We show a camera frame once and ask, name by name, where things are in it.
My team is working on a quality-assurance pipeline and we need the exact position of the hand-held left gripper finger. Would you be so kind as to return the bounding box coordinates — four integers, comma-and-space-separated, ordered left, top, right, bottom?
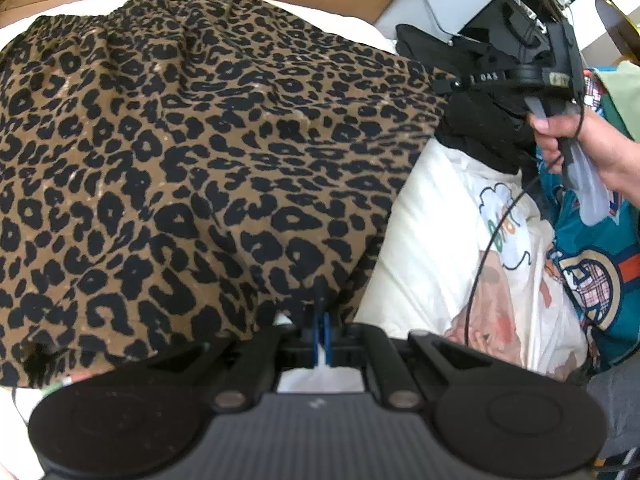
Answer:
322, 310, 496, 408
145, 310, 323, 408

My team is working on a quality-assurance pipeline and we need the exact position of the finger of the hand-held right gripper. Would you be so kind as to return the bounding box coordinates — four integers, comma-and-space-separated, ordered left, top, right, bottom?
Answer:
432, 71, 511, 96

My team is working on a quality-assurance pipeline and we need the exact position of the leopard print skirt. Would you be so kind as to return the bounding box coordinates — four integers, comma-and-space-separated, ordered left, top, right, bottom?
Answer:
0, 0, 538, 388

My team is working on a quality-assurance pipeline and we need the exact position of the person's right forearm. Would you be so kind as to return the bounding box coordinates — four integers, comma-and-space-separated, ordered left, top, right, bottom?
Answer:
602, 137, 640, 196

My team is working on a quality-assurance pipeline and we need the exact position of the folded black clothes stack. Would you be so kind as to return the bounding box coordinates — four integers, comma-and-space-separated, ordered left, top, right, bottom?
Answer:
395, 22, 506, 81

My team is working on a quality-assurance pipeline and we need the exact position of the person's right hand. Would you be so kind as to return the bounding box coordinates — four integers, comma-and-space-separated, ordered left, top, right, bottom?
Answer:
528, 107, 626, 191

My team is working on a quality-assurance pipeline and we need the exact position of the yellow round object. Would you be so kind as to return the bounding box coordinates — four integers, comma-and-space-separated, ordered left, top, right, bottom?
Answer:
595, 0, 640, 61

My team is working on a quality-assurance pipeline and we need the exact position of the pale green cloth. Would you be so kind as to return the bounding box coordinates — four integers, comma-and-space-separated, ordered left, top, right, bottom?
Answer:
595, 60, 640, 136

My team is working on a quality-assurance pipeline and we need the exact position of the printed cream bed sheet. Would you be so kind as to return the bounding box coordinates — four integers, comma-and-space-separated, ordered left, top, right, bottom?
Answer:
0, 0, 588, 396

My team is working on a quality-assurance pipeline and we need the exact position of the colourful teal bag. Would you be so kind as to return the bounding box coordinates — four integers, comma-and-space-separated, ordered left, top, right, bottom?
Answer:
537, 67, 640, 376

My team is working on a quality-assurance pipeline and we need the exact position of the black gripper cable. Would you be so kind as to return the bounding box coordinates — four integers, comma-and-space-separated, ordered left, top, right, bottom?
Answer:
462, 105, 588, 351

